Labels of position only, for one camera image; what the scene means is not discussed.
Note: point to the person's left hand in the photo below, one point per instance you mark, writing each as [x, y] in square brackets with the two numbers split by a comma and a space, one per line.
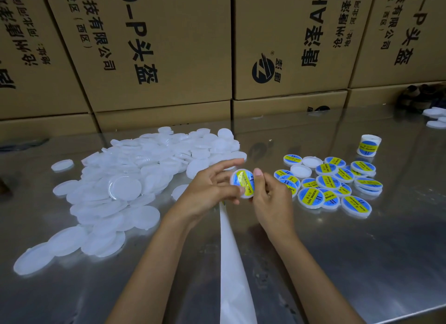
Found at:
[198, 198]

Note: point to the person's right hand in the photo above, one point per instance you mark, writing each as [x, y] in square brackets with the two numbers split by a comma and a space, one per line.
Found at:
[275, 209]

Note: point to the pile of white plastic lids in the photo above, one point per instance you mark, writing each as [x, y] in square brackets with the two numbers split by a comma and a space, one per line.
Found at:
[122, 188]

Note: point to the blue-yellow labelled round lid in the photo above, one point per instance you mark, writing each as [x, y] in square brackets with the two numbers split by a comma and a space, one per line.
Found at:
[244, 181]

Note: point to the person's right forearm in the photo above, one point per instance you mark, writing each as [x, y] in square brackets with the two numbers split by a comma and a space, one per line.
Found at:
[310, 282]

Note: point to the person's left forearm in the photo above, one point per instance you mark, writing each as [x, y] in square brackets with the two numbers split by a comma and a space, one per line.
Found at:
[153, 271]

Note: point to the white round plastic lid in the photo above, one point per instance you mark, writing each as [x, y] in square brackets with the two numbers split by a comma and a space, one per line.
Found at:
[62, 165]
[312, 162]
[436, 124]
[300, 171]
[433, 112]

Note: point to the group of blue-yellow labelled lids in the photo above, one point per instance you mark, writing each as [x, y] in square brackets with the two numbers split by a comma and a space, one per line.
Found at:
[355, 205]

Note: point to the person's right thumb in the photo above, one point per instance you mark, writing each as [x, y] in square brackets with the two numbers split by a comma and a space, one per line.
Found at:
[260, 184]

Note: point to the stack of brown cardboard boxes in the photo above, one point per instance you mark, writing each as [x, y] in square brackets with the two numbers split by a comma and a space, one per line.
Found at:
[167, 55]

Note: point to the person's left fingers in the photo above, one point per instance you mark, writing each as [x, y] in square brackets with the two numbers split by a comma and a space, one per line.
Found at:
[220, 169]

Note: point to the white label backing paper strip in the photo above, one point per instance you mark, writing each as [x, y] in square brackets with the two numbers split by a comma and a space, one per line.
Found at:
[234, 264]

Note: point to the dark brown bundle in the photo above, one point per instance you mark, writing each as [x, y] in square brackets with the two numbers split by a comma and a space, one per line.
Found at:
[420, 95]

